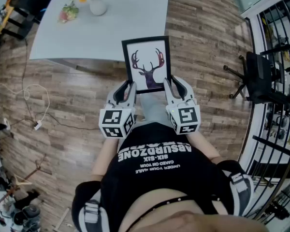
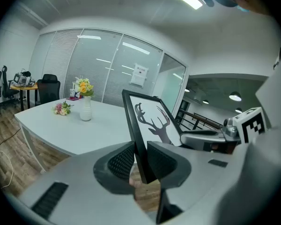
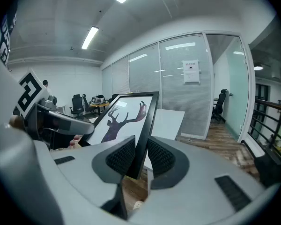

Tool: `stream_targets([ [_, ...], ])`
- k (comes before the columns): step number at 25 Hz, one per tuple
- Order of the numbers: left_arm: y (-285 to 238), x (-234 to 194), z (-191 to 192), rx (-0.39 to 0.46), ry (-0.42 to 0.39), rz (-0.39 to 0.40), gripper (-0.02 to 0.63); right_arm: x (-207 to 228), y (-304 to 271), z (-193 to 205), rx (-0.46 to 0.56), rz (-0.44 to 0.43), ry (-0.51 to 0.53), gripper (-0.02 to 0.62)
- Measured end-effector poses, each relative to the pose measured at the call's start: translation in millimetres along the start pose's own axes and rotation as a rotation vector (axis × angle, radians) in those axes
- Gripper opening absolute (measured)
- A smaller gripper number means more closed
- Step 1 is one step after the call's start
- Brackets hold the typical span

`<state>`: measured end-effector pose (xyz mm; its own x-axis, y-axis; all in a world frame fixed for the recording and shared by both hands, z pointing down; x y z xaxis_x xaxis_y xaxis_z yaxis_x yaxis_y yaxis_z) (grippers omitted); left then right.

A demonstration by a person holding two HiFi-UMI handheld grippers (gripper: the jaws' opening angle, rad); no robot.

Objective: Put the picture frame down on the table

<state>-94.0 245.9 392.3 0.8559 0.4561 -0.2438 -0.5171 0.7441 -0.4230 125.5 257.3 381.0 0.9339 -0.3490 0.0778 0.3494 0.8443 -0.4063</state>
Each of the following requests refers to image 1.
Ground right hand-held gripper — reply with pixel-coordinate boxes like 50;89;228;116
162;75;201;135

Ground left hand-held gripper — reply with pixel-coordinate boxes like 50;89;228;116
99;80;138;139

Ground framed deer picture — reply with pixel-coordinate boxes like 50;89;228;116
121;35;172;94

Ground person's left forearm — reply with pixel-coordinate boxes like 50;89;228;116
91;135;121;182

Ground person's right forearm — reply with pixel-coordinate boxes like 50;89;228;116
186;129;222;165

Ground grey trousers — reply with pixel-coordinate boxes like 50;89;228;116
140;94;174;130

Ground black office chair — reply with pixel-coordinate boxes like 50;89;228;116
223;51;290;106

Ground white round vase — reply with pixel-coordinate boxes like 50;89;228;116
89;0;108;16

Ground black printed T-shirt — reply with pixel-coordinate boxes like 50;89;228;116
72;122;247;232

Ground yellow and orange flower bouquet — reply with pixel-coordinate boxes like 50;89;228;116
58;0;101;24

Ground black metal railing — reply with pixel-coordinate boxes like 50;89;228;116
241;0;290;226

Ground brown wooden coat rack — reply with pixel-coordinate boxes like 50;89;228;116
0;153;53;214

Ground light wooden slat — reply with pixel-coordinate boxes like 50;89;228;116
54;208;71;232

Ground yellow curved board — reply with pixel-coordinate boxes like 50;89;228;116
0;0;13;45

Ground pile of dark clutter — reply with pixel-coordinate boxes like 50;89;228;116
0;177;42;232

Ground black floor cable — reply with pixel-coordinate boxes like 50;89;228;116
8;39;104;132

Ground white floor cable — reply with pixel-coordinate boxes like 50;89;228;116
0;82;51;128

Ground black studded neck strap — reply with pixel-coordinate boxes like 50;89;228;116
127;196;220;232

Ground grey right shoulder strap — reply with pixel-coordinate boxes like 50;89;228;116
228;170;254;217

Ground grey shoulder strap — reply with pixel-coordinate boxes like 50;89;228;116
228;170;254;217
77;197;112;232

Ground grey left shoulder strap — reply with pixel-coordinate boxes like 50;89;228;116
77;197;112;232

